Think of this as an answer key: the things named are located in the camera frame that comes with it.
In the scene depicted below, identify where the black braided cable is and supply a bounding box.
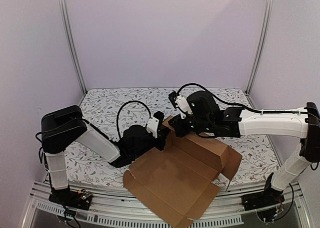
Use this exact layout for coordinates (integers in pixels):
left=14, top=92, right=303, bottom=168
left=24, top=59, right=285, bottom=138
left=176, top=82, right=308, bottom=115
left=116, top=100, right=153, bottom=141

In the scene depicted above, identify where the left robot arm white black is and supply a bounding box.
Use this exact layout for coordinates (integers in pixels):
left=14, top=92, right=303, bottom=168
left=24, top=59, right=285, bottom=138
left=35, top=105, right=170, bottom=205

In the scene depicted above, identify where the right black braided cable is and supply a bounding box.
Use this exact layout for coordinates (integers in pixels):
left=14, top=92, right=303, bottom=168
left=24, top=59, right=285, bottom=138
left=176, top=82, right=308, bottom=115

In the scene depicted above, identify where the front aluminium rail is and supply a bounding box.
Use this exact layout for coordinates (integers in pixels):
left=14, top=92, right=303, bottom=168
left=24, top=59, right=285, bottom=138
left=19, top=180, right=313, bottom=228

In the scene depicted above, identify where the floral patterned table mat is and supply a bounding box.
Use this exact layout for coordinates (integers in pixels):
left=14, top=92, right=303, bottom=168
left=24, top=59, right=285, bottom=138
left=65, top=88, right=280, bottom=187

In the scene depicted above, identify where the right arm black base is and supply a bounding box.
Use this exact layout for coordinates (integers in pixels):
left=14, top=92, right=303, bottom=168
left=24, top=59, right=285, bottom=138
left=241, top=173, right=285, bottom=211

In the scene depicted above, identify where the right aluminium frame post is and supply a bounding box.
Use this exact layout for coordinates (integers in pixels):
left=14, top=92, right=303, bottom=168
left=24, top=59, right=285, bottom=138
left=245, top=0, right=274, bottom=96

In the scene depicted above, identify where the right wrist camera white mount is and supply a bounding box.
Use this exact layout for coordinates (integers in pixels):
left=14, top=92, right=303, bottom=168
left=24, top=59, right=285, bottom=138
left=168, top=91, right=193, bottom=119

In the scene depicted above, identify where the left aluminium frame post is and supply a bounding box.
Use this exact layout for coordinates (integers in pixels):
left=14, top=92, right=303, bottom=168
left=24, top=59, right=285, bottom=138
left=58, top=0, right=88, bottom=95

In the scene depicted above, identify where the aluminium frame post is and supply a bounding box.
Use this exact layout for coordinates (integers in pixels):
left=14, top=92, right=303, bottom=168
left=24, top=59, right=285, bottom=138
left=245, top=0, right=274, bottom=96
left=58, top=0, right=88, bottom=95

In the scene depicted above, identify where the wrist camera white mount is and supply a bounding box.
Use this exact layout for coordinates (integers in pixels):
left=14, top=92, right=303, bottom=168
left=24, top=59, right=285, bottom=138
left=168, top=91, right=193, bottom=119
left=146, top=111, right=165, bottom=138

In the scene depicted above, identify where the left black braided cable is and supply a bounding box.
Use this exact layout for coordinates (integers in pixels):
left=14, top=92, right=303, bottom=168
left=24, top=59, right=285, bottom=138
left=116, top=100, right=153, bottom=141

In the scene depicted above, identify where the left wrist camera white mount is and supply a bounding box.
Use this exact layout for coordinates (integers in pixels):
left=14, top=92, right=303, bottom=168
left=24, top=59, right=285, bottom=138
left=146, top=111, right=165, bottom=138

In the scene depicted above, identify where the brown cardboard paper box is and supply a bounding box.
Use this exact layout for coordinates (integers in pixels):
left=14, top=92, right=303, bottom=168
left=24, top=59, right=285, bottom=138
left=122, top=119, right=242, bottom=228

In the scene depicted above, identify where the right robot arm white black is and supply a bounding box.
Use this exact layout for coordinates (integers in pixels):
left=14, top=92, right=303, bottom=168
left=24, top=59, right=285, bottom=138
left=168, top=90, right=320, bottom=206

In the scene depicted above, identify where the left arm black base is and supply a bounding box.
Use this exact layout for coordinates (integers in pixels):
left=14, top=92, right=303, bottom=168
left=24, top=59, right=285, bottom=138
left=48, top=187, right=93, bottom=211

